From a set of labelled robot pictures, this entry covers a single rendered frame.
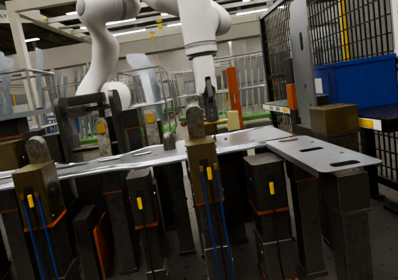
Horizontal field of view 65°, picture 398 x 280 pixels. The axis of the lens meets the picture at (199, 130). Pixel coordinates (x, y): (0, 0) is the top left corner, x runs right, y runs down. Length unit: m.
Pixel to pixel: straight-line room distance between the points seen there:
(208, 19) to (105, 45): 0.51
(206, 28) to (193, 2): 0.07
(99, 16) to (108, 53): 0.15
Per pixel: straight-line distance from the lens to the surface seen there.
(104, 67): 1.27
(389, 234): 0.99
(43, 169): 0.71
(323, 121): 0.77
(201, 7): 0.83
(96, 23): 1.17
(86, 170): 0.81
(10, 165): 1.10
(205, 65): 0.80
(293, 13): 0.94
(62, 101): 1.09
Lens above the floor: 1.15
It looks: 8 degrees down
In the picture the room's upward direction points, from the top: 9 degrees counter-clockwise
